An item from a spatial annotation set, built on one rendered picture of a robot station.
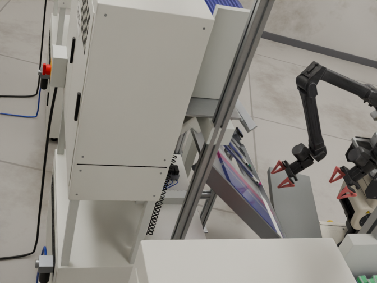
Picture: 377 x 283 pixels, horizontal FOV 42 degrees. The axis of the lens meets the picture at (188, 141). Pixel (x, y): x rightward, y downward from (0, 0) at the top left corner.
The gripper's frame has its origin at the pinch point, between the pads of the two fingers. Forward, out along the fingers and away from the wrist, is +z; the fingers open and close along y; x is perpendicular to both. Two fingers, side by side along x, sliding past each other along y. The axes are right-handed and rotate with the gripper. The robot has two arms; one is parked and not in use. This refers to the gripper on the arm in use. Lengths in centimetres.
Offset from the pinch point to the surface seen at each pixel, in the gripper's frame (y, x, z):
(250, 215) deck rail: 38, -36, 8
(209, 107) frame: 32, -88, -9
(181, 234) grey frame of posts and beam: 42, -52, 31
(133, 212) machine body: 10, -45, 56
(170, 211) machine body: 9, -31, 45
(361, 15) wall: -285, 187, -120
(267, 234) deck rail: 38.4, -19.4, 8.7
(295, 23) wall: -302, 158, -59
